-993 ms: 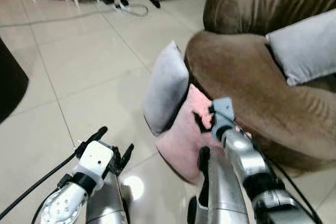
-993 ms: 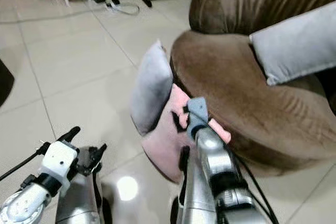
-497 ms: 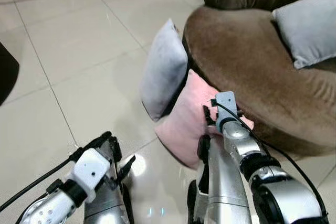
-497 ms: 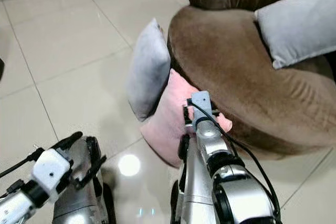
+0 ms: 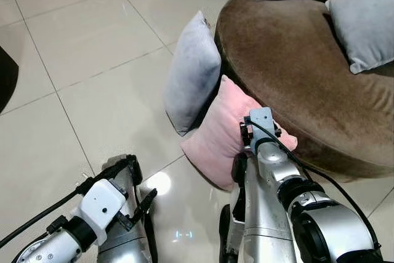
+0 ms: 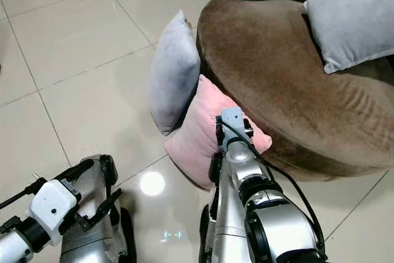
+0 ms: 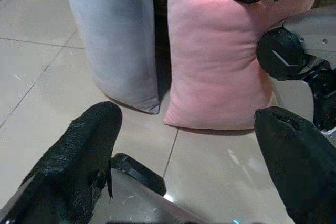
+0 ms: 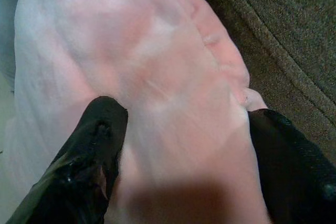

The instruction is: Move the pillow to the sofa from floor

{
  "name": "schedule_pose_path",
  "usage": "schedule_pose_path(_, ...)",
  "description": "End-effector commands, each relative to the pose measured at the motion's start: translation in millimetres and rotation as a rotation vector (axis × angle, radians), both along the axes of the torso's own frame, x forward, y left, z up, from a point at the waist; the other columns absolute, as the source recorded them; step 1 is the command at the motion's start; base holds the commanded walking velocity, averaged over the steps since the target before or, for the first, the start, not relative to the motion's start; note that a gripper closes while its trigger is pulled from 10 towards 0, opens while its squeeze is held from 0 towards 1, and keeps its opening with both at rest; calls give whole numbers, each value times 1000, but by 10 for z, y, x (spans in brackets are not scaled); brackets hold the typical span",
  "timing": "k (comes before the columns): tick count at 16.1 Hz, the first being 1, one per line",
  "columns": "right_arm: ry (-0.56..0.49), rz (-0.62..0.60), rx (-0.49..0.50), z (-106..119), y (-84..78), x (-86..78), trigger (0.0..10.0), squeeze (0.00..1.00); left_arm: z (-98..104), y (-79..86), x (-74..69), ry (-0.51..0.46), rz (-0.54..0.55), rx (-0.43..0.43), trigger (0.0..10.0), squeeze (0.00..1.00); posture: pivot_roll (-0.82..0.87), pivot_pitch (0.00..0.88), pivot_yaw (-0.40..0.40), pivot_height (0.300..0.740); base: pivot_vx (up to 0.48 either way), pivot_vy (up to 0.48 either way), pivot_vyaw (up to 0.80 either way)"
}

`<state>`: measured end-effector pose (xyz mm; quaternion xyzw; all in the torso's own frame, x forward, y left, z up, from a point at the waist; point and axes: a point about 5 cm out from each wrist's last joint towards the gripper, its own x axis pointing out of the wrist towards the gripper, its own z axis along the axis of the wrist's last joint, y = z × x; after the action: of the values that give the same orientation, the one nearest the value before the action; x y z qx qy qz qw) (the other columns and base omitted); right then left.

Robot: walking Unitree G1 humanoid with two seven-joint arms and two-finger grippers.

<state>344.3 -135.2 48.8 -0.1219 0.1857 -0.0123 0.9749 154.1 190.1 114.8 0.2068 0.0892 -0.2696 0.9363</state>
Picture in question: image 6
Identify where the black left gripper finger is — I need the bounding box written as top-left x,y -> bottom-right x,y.
76,187 -> 123,228
97,155 -> 119,185

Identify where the pink pillow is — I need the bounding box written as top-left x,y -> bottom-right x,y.
164,75 -> 273,190

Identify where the grey pillow with dark smudges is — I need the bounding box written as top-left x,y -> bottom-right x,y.
149,9 -> 202,136

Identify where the brown velvet round sofa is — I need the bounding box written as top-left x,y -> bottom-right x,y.
196,0 -> 394,181

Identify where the grey pillow with clean cover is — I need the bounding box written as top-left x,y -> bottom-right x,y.
304,0 -> 394,75

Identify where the silver left robot leg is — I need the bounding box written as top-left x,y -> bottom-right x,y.
60,154 -> 137,263

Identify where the silver robot leg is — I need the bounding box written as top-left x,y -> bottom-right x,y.
199,151 -> 254,263
60,154 -> 137,263

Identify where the silver right robot leg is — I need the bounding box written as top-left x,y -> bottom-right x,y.
199,151 -> 254,263

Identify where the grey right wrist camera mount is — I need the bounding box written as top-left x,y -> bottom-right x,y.
220,107 -> 247,152

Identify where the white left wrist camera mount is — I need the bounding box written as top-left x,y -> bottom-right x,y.
30,179 -> 79,231

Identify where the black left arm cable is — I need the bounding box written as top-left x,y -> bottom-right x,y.
0,179 -> 47,209

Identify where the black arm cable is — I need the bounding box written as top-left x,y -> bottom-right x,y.
0,179 -> 47,209
220,116 -> 326,253

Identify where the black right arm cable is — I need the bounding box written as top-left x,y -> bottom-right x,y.
220,116 -> 326,253

